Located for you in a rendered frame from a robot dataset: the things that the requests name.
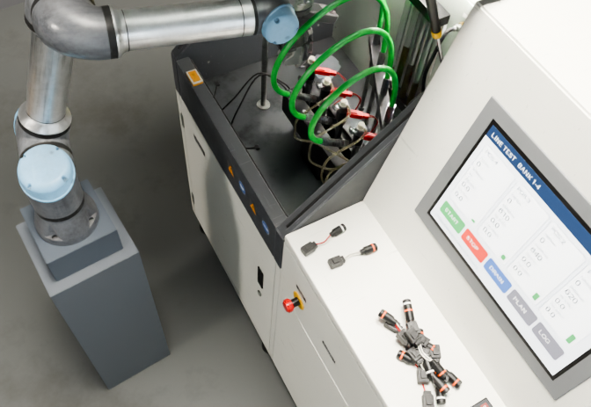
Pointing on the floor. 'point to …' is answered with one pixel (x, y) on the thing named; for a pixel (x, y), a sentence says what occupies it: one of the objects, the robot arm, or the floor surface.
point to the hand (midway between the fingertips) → (299, 61)
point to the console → (526, 77)
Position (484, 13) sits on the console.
